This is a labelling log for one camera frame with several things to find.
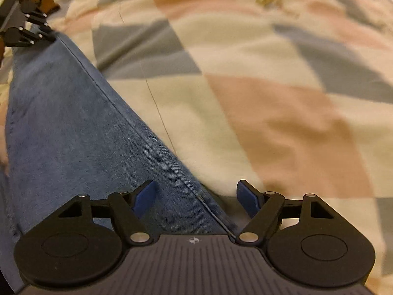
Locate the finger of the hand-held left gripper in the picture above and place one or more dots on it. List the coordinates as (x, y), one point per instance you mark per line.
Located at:
(36, 38)
(38, 19)

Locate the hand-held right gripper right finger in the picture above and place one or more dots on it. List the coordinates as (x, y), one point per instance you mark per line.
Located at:
(247, 201)

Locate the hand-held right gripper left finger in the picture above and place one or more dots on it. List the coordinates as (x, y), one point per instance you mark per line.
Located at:
(144, 201)

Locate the blue denim jeans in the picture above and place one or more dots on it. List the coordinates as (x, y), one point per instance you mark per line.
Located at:
(76, 129)

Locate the brown long-sleeve shirt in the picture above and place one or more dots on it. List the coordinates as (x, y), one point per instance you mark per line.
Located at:
(46, 0)

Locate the checkered pastel quilt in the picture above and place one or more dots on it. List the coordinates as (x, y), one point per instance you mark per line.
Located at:
(276, 98)

